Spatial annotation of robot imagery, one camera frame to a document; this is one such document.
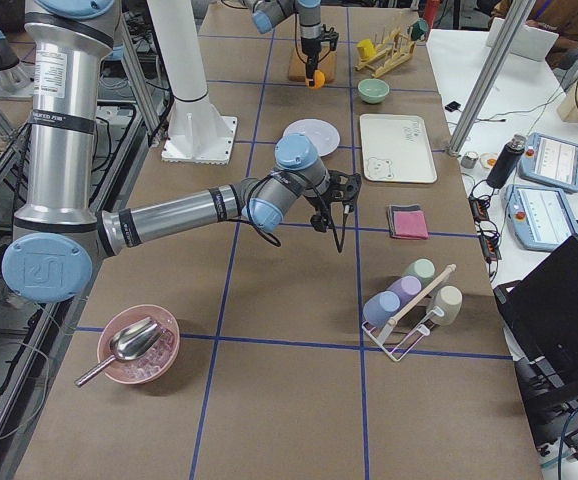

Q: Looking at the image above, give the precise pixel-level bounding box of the black laptop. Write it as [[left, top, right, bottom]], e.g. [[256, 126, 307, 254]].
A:
[[494, 234, 578, 368]]

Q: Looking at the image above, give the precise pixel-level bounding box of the green ceramic bowl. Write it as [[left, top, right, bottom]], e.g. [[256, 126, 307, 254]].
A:
[[357, 78, 390, 104]]

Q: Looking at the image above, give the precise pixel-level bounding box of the small metal tin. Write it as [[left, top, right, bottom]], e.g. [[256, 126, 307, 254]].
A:
[[460, 151, 479, 170]]

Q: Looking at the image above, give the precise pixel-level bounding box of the wooden rack handle rod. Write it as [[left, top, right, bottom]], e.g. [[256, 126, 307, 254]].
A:
[[387, 264, 457, 327]]

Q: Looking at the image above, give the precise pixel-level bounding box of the power strip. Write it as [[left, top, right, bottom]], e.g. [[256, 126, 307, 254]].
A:
[[468, 195, 501, 264]]

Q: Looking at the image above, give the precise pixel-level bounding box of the purple tumbler cup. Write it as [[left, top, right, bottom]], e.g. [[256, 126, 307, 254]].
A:
[[387, 275, 422, 306]]

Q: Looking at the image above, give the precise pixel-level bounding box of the pink bowl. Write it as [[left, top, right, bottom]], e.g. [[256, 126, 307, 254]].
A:
[[97, 304, 181, 385]]

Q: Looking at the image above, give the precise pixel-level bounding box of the green tumbler cup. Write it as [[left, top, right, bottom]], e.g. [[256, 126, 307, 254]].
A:
[[403, 258, 436, 288]]

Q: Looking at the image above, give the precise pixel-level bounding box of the wooden grain tray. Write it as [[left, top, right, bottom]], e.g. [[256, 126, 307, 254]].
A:
[[287, 48, 337, 84]]

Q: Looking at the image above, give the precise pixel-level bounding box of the white round plate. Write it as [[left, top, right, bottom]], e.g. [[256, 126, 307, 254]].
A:
[[283, 118, 340, 157]]

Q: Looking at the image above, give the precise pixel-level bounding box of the teach pendant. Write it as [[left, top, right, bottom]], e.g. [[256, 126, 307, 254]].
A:
[[501, 184, 578, 252], [518, 132, 578, 193]]

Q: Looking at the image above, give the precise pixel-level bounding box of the black thermos bottle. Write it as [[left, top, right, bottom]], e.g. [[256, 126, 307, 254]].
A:
[[485, 134, 527, 189]]

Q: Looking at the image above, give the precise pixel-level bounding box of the red cylinder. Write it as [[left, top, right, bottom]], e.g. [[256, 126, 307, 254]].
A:
[[423, 0, 442, 30]]

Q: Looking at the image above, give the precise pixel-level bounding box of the white wire cup rack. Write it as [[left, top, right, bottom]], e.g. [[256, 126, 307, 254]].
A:
[[361, 296, 440, 362]]

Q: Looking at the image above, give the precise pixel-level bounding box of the metal scoop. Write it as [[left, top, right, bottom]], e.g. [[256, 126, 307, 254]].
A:
[[74, 317, 163, 387]]

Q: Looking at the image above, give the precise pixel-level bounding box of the teach pendant near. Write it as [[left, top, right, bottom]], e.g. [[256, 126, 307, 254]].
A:
[[501, 184, 578, 252]]

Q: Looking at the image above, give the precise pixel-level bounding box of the black small device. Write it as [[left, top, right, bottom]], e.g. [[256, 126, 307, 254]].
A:
[[444, 101, 461, 112]]

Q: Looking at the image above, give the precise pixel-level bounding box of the dark green cup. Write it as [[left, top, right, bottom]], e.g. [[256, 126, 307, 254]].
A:
[[407, 18, 429, 42]]

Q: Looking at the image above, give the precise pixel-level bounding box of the teach pendant far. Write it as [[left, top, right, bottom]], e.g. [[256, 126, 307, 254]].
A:
[[518, 132, 578, 193]]

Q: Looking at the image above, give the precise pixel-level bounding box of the aluminium frame post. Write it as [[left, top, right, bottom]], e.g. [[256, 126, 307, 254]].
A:
[[447, 0, 535, 157]]

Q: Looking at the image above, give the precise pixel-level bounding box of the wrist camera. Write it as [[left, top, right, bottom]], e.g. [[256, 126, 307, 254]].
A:
[[310, 211, 329, 233]]

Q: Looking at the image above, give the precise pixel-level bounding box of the cream bear tray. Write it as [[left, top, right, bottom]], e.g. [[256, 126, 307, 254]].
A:
[[359, 114, 437, 184]]

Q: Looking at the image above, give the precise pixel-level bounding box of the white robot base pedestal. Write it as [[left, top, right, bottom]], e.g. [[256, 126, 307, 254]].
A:
[[148, 0, 238, 165]]

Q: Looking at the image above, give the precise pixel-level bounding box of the grey folded cloth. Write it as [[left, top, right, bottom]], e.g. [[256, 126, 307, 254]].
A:
[[388, 205, 422, 236]]

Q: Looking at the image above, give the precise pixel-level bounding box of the beige tumbler cup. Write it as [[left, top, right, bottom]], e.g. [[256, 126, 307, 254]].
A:
[[427, 285, 463, 326]]

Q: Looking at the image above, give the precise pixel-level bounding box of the orange fruit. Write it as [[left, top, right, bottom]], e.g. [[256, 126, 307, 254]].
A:
[[305, 70, 326, 89]]

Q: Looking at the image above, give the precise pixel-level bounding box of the fried egg toy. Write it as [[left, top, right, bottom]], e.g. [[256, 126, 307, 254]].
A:
[[479, 152, 498, 170]]

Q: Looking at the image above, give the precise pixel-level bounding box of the blue tumbler cup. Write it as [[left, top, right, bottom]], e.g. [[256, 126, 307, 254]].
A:
[[362, 290, 401, 328]]

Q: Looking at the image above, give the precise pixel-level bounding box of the pink folded cloth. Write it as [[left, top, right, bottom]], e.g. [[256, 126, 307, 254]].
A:
[[392, 210, 428, 240]]

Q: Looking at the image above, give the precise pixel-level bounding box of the wooden peg rack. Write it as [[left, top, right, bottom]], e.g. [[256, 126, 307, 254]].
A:
[[354, 22, 416, 78]]

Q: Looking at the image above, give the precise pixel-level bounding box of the yellow cup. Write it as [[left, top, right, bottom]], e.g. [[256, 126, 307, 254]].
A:
[[356, 38, 377, 62]]

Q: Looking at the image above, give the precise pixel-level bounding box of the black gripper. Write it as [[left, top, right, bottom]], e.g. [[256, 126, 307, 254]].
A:
[[322, 170, 362, 206], [300, 29, 339, 80]]

